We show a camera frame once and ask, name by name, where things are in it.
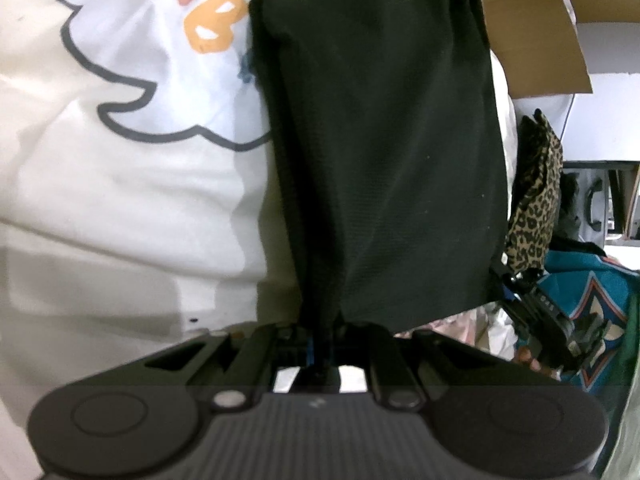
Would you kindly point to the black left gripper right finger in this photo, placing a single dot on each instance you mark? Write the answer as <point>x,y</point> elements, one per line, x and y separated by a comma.
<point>493,415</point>

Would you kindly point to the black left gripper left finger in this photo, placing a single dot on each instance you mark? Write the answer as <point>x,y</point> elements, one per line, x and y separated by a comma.
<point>140,417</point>

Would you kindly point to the black floral trim garment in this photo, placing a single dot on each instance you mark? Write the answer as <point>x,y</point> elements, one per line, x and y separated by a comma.
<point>389,154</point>

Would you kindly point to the teal patterned cloth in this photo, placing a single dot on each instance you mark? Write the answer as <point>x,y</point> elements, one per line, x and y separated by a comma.
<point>582,284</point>

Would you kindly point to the leopard print cloth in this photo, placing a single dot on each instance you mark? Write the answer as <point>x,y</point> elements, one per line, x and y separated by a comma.
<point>536,194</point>

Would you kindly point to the white printed bed sheet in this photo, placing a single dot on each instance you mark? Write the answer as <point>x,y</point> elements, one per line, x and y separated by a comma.
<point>139,199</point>

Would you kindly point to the brown cardboard box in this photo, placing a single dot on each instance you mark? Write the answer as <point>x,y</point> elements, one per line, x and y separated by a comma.
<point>537,45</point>

